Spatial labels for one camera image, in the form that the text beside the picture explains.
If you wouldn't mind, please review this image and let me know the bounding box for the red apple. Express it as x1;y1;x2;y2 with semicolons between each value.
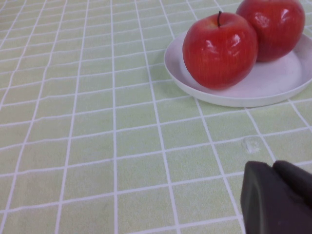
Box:
235;0;306;63
182;11;259;90

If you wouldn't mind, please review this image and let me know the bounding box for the green checked tablecloth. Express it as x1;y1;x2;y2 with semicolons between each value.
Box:
0;0;312;234

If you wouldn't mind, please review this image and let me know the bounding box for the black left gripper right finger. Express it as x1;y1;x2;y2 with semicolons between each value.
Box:
273;160;312;209

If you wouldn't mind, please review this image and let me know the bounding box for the white plate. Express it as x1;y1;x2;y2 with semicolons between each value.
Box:
163;30;312;108

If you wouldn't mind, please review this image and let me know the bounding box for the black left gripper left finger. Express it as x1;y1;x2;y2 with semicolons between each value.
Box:
240;160;312;234

